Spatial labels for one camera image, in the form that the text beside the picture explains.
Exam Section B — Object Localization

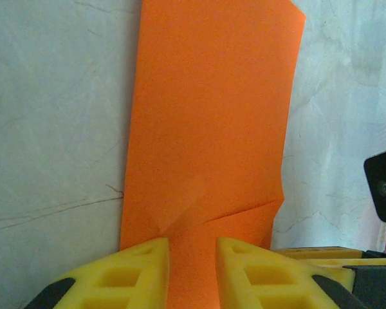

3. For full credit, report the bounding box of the orange square paper sheet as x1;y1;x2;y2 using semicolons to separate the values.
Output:
118;0;307;309

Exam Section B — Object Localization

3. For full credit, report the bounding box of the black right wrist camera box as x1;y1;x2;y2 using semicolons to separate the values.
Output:
363;149;386;223

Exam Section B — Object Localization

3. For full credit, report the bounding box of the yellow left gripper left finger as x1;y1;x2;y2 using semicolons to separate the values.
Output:
24;237;171;309

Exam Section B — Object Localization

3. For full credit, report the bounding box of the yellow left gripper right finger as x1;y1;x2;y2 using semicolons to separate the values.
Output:
215;236;361;309

